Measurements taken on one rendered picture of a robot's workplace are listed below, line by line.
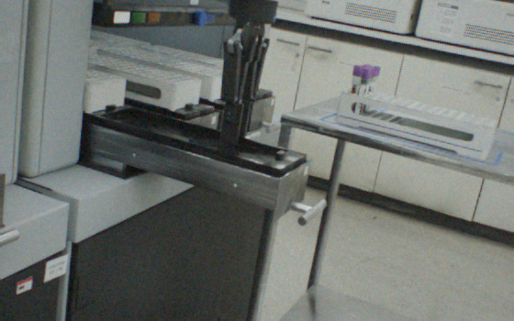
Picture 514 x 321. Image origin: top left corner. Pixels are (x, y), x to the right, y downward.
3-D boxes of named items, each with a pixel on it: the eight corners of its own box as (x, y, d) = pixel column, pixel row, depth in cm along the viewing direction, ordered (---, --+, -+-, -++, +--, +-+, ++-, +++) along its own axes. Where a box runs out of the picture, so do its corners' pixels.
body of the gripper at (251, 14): (244, -7, 103) (236, 49, 105) (221, -10, 95) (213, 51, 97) (286, 0, 100) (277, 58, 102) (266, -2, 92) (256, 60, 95)
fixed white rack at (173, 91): (44, 83, 125) (47, 51, 123) (77, 78, 134) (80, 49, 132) (172, 117, 114) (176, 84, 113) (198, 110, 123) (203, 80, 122)
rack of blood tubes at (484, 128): (333, 121, 127) (340, 91, 125) (348, 115, 135) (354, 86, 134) (484, 160, 115) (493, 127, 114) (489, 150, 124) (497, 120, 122)
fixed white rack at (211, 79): (93, 76, 138) (95, 49, 137) (119, 72, 147) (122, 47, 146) (210, 107, 128) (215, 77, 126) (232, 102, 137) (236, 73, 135)
